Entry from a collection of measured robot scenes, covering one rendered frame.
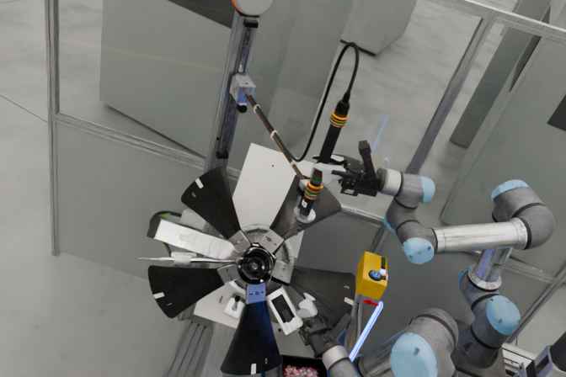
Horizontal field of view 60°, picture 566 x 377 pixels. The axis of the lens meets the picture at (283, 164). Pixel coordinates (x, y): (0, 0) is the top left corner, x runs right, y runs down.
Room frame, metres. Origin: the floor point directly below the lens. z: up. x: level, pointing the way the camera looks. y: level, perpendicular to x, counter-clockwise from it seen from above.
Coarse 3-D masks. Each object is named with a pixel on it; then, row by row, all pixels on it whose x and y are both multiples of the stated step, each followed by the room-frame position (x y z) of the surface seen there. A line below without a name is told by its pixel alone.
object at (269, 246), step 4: (268, 232) 1.27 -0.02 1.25; (272, 232) 1.27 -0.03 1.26; (264, 236) 1.26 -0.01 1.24; (268, 236) 1.26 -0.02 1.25; (272, 236) 1.25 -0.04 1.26; (276, 236) 1.24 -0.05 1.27; (260, 240) 1.25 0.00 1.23; (264, 240) 1.25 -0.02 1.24; (272, 240) 1.24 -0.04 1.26; (276, 240) 1.23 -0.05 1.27; (280, 240) 1.22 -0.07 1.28; (260, 244) 1.24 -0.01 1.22; (264, 244) 1.23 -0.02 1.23; (268, 244) 1.23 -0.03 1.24; (272, 244) 1.22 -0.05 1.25; (276, 244) 1.21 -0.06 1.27; (268, 248) 1.21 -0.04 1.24; (272, 248) 1.20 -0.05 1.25; (276, 248) 1.20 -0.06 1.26; (272, 252) 1.19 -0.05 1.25
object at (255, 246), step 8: (248, 248) 1.18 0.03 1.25; (256, 248) 1.17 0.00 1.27; (264, 248) 1.25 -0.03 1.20; (240, 256) 1.14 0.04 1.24; (248, 256) 1.15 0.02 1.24; (256, 256) 1.15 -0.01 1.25; (264, 256) 1.16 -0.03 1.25; (272, 256) 1.24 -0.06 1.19; (240, 264) 1.12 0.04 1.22; (248, 264) 1.14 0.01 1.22; (264, 264) 1.14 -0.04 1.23; (272, 264) 1.14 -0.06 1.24; (240, 272) 1.11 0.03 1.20; (248, 272) 1.12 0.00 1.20; (256, 272) 1.12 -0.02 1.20; (264, 272) 1.13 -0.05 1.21; (248, 280) 1.10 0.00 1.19; (256, 280) 1.10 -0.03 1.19; (264, 280) 1.11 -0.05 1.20
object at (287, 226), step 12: (300, 180) 1.42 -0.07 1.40; (288, 192) 1.40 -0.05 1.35; (324, 192) 1.36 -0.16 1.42; (288, 204) 1.35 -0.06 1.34; (324, 204) 1.32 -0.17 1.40; (336, 204) 1.32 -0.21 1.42; (276, 216) 1.32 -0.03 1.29; (288, 216) 1.30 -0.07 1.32; (324, 216) 1.28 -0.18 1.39; (276, 228) 1.27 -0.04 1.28; (288, 228) 1.25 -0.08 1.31
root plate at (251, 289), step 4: (248, 284) 1.11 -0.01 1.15; (252, 284) 1.12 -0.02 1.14; (260, 284) 1.15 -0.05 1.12; (264, 284) 1.16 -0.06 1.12; (248, 288) 1.11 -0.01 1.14; (252, 288) 1.12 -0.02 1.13; (256, 288) 1.13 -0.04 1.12; (260, 288) 1.14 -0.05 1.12; (264, 288) 1.16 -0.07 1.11; (248, 292) 1.10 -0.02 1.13; (252, 292) 1.11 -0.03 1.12; (264, 292) 1.15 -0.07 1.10; (248, 296) 1.09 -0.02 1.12; (252, 296) 1.10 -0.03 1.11; (256, 296) 1.11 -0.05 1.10; (260, 296) 1.13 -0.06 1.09; (264, 296) 1.14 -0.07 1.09; (248, 300) 1.08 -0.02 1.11; (252, 300) 1.09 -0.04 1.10; (256, 300) 1.11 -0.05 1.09; (260, 300) 1.12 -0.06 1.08
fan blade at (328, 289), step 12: (300, 276) 1.18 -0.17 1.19; (312, 276) 1.20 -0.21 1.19; (324, 276) 1.22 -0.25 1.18; (336, 276) 1.24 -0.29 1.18; (348, 276) 1.25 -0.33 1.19; (300, 288) 1.13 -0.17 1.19; (312, 288) 1.15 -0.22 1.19; (324, 288) 1.17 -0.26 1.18; (336, 288) 1.18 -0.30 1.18; (324, 300) 1.12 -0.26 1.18; (336, 300) 1.14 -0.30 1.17; (336, 312) 1.10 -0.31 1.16; (348, 312) 1.12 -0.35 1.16; (336, 324) 1.06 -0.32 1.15
